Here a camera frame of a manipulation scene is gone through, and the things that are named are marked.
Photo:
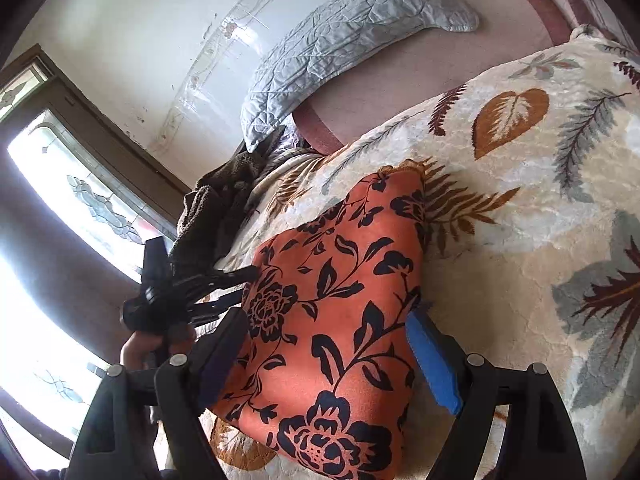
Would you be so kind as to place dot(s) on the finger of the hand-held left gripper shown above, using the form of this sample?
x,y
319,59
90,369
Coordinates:
x,y
220,277
217,305

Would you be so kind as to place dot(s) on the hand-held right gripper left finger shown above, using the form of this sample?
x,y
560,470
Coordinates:
x,y
220,355

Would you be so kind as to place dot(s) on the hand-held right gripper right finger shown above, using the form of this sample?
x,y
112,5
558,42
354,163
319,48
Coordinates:
x,y
435,360

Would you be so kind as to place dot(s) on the orange floral garment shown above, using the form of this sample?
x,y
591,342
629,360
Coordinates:
x,y
340,310

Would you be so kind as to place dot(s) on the person's left hand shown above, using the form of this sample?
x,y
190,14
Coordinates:
x,y
137,350

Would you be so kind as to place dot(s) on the dark brown cloth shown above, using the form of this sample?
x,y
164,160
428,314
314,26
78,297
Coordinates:
x,y
215,195

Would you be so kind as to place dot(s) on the stained glass window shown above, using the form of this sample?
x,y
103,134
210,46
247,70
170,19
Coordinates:
x,y
85,180

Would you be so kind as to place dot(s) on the cream leaf printed blanket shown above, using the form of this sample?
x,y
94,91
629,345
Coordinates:
x,y
525,170

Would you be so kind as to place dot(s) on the grey quilted pillow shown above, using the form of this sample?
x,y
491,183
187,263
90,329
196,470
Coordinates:
x,y
350,40

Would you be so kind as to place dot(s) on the pink bed sheet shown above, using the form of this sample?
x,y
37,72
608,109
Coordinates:
x,y
425,70

